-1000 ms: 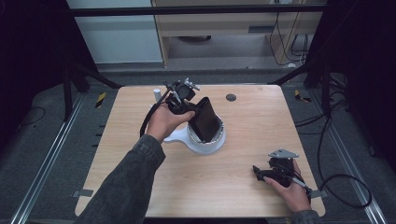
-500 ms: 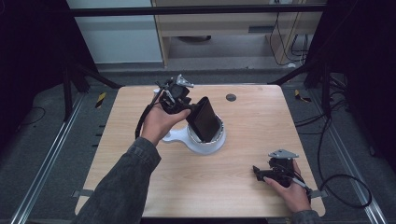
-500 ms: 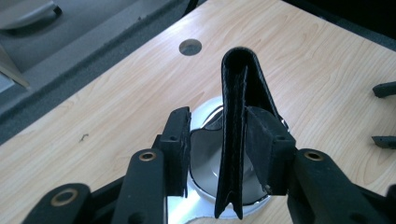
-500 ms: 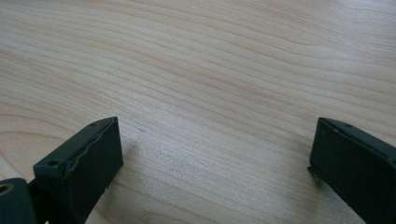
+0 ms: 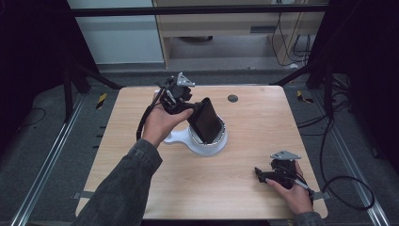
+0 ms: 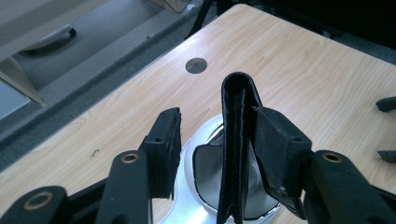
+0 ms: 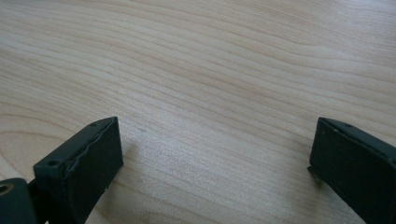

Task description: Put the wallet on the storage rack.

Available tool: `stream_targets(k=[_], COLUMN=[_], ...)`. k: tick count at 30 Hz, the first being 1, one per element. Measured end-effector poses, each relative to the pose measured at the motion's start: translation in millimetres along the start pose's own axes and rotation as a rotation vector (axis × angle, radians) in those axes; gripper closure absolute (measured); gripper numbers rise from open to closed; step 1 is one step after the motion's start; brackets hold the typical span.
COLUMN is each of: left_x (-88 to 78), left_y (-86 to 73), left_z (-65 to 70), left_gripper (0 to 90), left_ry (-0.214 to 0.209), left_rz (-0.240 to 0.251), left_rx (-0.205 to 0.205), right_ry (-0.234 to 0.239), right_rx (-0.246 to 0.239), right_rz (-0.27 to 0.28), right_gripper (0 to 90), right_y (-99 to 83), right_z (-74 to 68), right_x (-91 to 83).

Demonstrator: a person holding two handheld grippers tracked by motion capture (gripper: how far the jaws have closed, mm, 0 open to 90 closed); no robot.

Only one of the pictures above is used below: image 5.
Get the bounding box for grey tape tab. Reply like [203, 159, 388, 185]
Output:
[311, 191, 331, 202]
[72, 190, 94, 201]

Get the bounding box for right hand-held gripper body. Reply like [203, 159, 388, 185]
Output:
[269, 150, 303, 190]

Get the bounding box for white key holder stand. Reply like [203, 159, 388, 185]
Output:
[152, 89, 229, 157]

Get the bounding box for left hand-held gripper cable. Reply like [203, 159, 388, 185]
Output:
[136, 84, 168, 142]

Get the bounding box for white cabinet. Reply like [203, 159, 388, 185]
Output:
[67, 0, 166, 66]

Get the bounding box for black wallet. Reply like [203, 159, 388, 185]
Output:
[186, 96, 224, 145]

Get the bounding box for aluminium floor rail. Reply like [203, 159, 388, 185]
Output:
[8, 93, 87, 226]
[313, 90, 391, 226]

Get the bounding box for hand-held gripper cable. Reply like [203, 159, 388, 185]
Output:
[280, 164, 316, 203]
[136, 84, 168, 142]

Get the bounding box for black metal stand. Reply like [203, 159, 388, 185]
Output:
[269, 61, 335, 121]
[61, 61, 124, 124]

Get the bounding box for person's left hand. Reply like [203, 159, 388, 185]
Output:
[140, 91, 195, 149]

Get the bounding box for black horizontal bar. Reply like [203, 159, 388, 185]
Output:
[67, 5, 331, 18]

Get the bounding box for black hanging desk cables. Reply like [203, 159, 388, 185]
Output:
[270, 11, 312, 68]

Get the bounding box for black floor cable loop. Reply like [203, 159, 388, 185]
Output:
[295, 74, 376, 212]

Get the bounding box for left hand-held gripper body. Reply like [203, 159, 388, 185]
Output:
[155, 72, 197, 116]

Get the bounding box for yellow black tape strip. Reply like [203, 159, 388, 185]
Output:
[95, 92, 108, 110]
[295, 89, 314, 105]

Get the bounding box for person's right hand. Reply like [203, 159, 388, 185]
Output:
[264, 160, 315, 217]

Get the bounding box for black curtain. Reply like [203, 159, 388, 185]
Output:
[309, 0, 399, 177]
[0, 0, 101, 154]

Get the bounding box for right hand-held gripper cable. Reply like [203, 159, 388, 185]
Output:
[280, 164, 316, 203]

